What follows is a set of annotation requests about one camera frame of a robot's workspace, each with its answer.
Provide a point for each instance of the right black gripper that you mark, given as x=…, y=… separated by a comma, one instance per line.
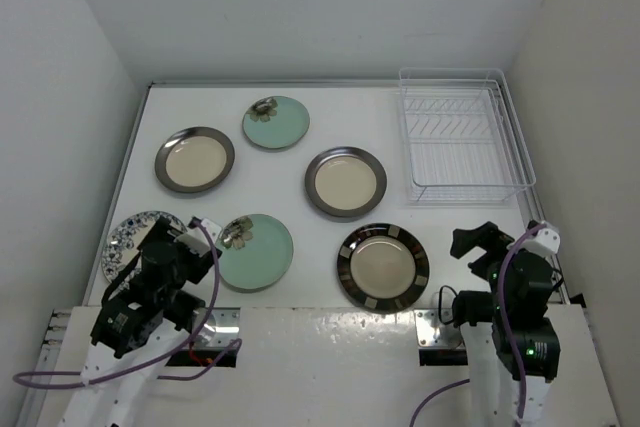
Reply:
x=484, y=235

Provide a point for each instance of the grey rim cream plate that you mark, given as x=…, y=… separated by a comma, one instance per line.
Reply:
x=345, y=182
x=194, y=160

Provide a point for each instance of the centre grey rim cream plate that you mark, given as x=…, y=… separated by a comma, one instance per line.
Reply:
x=345, y=182

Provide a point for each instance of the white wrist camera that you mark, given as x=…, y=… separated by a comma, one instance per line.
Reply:
x=201, y=234
x=545, y=241

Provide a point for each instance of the blue floral white plate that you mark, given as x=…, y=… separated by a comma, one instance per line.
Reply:
x=122, y=242

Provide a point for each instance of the black patterned rim plate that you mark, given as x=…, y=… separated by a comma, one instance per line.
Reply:
x=382, y=268

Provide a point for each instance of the metal base plate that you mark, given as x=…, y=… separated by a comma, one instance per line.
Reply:
x=435, y=329
x=221, y=328

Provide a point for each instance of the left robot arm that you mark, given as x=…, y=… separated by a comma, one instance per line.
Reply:
x=145, y=317

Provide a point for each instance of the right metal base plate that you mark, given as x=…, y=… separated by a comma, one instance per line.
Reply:
x=435, y=329

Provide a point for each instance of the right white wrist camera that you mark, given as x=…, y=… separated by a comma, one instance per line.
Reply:
x=545, y=241

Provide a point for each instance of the small teal flower plate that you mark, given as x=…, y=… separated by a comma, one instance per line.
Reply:
x=276, y=122

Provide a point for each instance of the large teal flower plate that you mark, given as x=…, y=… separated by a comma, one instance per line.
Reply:
x=257, y=250

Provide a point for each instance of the left grey rim cream plate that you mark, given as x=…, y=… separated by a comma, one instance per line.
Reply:
x=194, y=160

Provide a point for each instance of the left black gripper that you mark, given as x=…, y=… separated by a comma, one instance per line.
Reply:
x=198, y=265

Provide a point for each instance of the white wire dish rack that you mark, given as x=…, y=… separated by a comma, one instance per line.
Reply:
x=463, y=140

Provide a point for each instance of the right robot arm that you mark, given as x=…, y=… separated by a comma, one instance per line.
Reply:
x=512, y=348

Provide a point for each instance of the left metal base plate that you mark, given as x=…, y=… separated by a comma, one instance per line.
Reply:
x=221, y=328

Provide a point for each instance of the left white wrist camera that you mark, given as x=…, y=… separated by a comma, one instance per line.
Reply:
x=201, y=234

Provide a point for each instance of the white front cover board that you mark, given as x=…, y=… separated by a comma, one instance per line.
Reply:
x=317, y=367

